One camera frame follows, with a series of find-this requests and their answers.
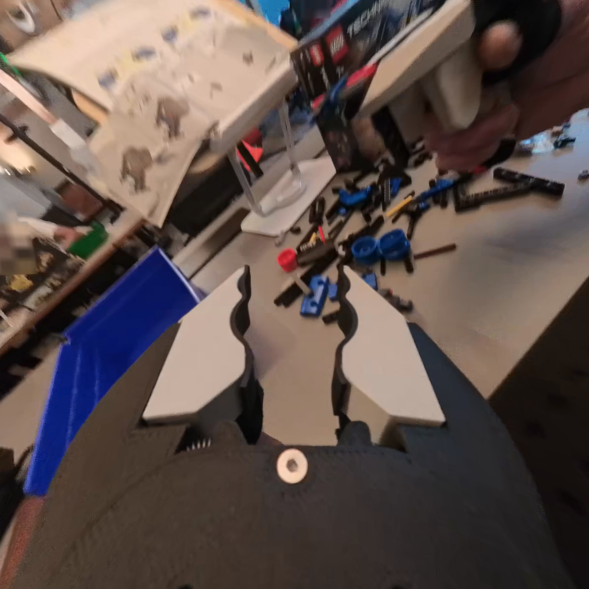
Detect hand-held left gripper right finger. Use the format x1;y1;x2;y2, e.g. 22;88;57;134
331;265;447;445

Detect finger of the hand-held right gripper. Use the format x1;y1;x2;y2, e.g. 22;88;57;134
356;0;475;118

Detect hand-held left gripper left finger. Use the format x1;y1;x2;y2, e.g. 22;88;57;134
142;265;264;445

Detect instruction booklet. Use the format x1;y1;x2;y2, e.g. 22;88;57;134
7;0;300;227

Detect grey desk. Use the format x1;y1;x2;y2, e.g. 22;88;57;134
0;108;589;461

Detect person's right hand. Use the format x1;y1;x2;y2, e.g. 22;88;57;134
425;0;589;171

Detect printed toy truck box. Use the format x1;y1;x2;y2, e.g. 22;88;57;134
289;0;445;175

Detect blue angled beam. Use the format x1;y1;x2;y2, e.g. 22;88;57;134
416;179;456;203

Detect blue holed panel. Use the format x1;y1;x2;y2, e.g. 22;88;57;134
327;272;379;302
300;275;330;317

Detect blue labelled storage bin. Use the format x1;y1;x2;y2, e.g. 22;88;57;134
23;246;205;498

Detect grey angled beam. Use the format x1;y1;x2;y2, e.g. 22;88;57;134
453;177;534;212

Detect pile of black beam pieces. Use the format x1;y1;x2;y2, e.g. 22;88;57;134
274;133;566;325

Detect scattered small connector pieces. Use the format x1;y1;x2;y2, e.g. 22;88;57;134
515;124;589;180

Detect blue wheel hub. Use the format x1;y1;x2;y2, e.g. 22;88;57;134
351;236;383;266
378;229;411;260

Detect black cylinder motor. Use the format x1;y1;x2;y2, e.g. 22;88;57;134
294;241;339;267

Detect blue curved panel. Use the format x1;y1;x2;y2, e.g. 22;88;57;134
338;184;374;216

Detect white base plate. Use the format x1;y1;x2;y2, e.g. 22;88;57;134
240;156;337;237

